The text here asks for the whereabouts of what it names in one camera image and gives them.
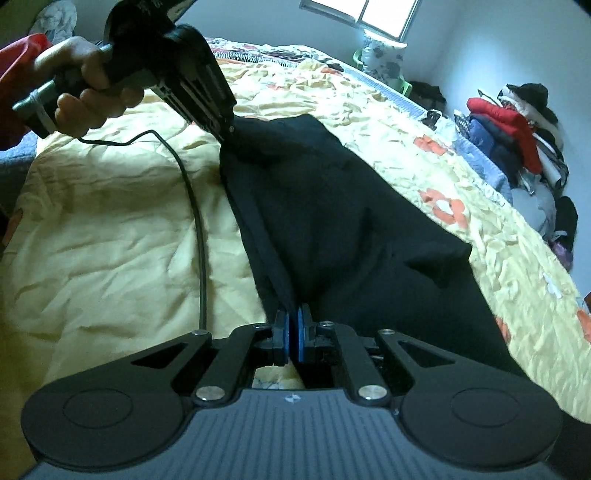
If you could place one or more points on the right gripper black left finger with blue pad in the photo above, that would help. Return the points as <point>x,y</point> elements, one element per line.
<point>238,356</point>

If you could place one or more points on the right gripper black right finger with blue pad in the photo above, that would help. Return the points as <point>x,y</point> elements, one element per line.
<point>331,355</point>

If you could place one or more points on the black pants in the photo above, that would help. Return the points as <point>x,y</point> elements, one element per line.
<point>322,228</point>

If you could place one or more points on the yellow cartoon bed quilt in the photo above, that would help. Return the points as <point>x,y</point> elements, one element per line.
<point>102,260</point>

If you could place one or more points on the purple garment on floor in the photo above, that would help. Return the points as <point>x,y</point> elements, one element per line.
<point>564,256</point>

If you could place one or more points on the floral white pillow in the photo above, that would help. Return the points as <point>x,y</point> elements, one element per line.
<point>382,58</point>

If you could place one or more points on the grey bundled garment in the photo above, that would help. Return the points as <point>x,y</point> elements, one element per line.
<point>538,209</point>

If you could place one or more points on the light blue striped blanket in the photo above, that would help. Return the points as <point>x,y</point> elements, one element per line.
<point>485,168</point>

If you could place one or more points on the black garment beside pile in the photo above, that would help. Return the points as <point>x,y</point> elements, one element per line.
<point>566,222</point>

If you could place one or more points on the green plastic chair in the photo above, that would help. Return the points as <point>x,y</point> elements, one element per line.
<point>401,85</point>

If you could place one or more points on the navy blue folded garment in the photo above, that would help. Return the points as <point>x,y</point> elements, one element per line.
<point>501,148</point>

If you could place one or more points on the black bag on floor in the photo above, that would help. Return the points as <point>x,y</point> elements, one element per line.
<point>428,96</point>

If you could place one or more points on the red puffer jacket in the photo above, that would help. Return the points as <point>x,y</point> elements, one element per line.
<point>515,125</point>

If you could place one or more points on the white folded garments stack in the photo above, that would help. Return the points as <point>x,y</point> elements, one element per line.
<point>548,141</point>

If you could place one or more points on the black hat on pile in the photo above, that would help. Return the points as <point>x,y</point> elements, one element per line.
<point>536,95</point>

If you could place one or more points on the window with grey frame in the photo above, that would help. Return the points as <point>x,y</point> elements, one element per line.
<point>388,18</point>

